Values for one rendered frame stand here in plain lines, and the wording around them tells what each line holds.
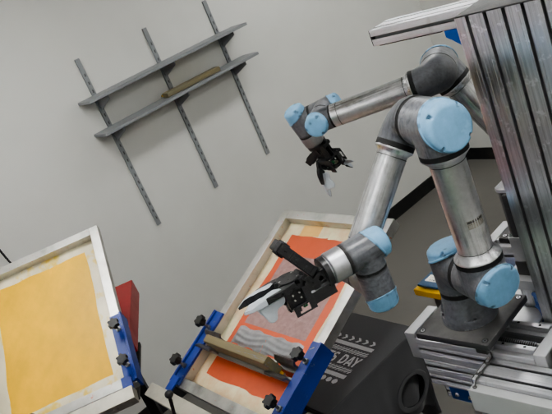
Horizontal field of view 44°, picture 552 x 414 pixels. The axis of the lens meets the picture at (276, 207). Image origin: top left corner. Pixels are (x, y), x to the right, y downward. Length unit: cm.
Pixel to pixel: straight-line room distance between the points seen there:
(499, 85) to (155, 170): 296
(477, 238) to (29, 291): 199
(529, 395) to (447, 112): 72
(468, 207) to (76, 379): 169
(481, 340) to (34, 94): 292
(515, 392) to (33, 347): 186
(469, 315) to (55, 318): 171
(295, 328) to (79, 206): 212
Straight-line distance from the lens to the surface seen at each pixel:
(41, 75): 409
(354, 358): 251
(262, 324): 244
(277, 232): 266
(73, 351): 283
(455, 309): 189
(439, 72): 211
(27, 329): 299
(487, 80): 171
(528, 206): 183
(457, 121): 155
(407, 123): 158
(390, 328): 259
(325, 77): 518
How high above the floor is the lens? 234
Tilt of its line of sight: 20 degrees down
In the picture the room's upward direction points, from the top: 23 degrees counter-clockwise
